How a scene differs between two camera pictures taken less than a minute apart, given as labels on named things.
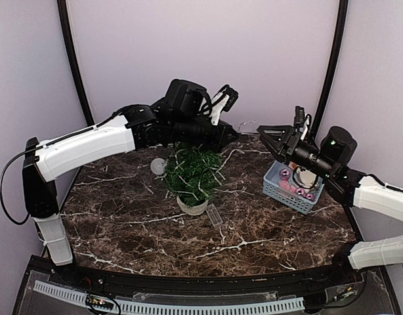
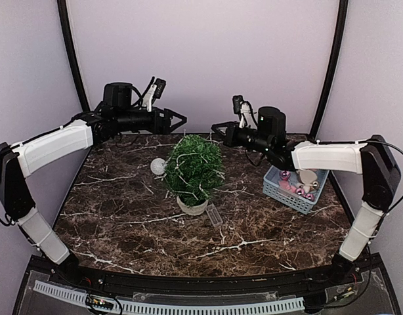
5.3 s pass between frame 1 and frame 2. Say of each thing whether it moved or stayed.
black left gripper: moved
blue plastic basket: stayed
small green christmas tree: stayed
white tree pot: stayed
